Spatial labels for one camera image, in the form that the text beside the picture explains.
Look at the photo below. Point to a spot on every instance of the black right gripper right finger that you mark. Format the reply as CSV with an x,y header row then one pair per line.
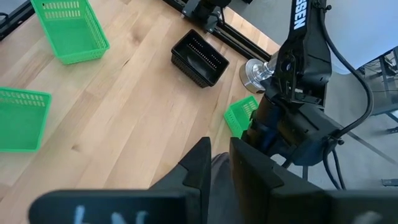
x,y
252,174

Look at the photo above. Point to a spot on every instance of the green plastic slotted basket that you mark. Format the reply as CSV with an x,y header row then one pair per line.
x,y
21,124
71,34
239,116

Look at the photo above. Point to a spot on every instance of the grey plastic bin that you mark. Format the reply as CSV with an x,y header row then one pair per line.
x,y
220,186

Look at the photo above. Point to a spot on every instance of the white shade table lamp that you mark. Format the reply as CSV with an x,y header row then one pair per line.
x,y
253,74

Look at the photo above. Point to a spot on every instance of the black plastic slotted basket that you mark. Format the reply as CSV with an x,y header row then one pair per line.
x,y
202,60

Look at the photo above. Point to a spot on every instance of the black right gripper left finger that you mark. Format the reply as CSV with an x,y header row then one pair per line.
x,y
192,177

